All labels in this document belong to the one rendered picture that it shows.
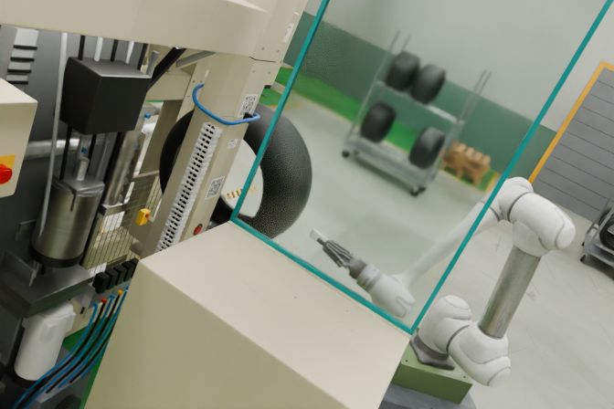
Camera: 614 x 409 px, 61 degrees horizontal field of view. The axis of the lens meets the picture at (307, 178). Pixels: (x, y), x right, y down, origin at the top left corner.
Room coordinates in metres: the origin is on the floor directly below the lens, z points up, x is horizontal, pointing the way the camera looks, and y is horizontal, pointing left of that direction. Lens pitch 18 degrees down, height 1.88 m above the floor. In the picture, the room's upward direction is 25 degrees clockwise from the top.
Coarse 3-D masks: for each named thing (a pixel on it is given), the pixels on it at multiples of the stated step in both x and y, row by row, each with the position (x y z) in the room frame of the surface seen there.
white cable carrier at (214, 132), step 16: (208, 128) 1.45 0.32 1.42; (208, 144) 1.45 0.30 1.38; (192, 160) 1.46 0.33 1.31; (208, 160) 1.47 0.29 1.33; (192, 176) 1.45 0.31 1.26; (192, 192) 1.45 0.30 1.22; (176, 208) 1.47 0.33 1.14; (176, 224) 1.46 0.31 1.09; (160, 240) 1.46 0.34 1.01; (176, 240) 1.46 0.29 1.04
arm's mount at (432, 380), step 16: (400, 368) 1.82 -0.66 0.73; (416, 368) 1.83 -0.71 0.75; (432, 368) 1.88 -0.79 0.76; (448, 368) 1.93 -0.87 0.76; (400, 384) 1.83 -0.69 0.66; (416, 384) 1.84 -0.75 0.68; (432, 384) 1.86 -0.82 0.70; (448, 384) 1.87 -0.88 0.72; (464, 384) 1.89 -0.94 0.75; (448, 400) 1.88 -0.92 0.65
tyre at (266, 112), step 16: (192, 112) 1.80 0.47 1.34; (256, 112) 1.77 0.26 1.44; (272, 112) 1.87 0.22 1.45; (176, 128) 1.79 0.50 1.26; (256, 128) 1.72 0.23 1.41; (176, 144) 1.77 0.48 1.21; (256, 144) 1.70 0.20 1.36; (160, 160) 1.82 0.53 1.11; (160, 176) 1.79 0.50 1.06; (224, 208) 1.99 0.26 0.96; (208, 224) 1.91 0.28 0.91
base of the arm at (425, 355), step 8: (416, 336) 2.00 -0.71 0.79; (416, 344) 1.96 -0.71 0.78; (424, 344) 1.94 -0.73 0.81; (416, 352) 1.93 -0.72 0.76; (424, 352) 1.93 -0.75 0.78; (432, 352) 1.92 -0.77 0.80; (424, 360) 1.89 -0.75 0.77; (432, 360) 1.91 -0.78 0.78; (440, 360) 1.92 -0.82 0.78; (448, 360) 1.95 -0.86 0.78
